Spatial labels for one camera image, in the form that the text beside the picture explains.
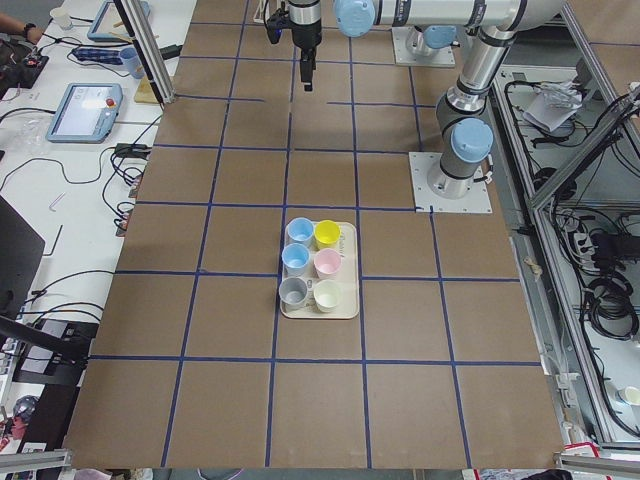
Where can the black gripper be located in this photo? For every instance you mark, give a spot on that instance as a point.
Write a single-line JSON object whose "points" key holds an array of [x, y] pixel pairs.
{"points": [[304, 36]]}

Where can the light blue cup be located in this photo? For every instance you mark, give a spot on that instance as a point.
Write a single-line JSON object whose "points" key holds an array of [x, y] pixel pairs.
{"points": [[295, 258], [300, 230]]}

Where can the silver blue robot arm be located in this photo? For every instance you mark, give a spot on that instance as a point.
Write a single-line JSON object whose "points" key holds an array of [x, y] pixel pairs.
{"points": [[467, 139]]}

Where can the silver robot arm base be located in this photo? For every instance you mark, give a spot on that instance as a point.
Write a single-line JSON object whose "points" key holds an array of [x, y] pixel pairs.
{"points": [[426, 46]]}

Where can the yellow cup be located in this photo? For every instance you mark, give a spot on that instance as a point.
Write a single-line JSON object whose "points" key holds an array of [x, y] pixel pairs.
{"points": [[326, 234]]}

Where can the pink cup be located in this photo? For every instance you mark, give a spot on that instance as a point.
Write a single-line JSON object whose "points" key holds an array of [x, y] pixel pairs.
{"points": [[327, 263]]}

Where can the grey cup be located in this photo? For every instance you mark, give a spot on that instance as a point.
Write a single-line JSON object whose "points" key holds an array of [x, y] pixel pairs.
{"points": [[293, 291]]}

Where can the cream cup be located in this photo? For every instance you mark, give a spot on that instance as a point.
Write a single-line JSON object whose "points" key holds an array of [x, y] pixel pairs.
{"points": [[327, 295]]}

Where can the white paper cup desk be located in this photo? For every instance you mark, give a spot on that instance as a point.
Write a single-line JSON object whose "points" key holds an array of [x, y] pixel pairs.
{"points": [[61, 17]]}

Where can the paper cup lower right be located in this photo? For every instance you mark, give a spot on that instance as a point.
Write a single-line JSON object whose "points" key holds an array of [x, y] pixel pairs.
{"points": [[629, 395]]}

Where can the person hand with watch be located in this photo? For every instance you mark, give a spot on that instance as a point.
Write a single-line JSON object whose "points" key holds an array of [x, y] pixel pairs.
{"points": [[32, 33]]}

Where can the wooden board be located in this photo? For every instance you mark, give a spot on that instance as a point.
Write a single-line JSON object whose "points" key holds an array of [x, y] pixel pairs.
{"points": [[145, 93]]}

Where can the blue mug on desk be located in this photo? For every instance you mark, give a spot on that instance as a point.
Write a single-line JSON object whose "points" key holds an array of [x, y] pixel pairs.
{"points": [[131, 62]]}

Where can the black power adapter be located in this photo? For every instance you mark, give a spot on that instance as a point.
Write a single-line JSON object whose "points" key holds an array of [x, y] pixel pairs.
{"points": [[132, 151]]}

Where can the blue pencil case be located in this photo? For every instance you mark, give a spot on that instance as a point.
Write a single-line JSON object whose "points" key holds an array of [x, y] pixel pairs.
{"points": [[97, 55]]}

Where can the far teach pendant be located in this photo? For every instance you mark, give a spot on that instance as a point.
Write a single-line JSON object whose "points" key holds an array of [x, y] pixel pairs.
{"points": [[107, 25]]}

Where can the teach pendant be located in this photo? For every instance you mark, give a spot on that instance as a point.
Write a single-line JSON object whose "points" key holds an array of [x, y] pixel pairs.
{"points": [[107, 25], [86, 113]]}

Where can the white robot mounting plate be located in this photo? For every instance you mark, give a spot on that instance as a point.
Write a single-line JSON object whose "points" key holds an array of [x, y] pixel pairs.
{"points": [[470, 200]]}

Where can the near teach pendant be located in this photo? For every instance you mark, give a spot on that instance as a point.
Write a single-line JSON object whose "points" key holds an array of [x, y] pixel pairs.
{"points": [[86, 113]]}

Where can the crumpled white paper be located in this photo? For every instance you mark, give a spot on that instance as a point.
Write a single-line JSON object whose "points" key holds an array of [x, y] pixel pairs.
{"points": [[555, 103]]}

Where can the beige plastic tray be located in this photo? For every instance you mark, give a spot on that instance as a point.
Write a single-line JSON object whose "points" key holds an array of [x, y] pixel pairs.
{"points": [[348, 278]]}

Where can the white power strip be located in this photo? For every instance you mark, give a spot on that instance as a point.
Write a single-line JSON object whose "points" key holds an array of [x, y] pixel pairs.
{"points": [[584, 247]]}

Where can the black monitor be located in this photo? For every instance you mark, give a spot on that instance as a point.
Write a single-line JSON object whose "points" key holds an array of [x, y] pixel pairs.
{"points": [[21, 252]]}

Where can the aluminium frame post left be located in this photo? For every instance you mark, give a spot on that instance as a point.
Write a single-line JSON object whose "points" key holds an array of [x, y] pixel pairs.
{"points": [[138, 27]]}

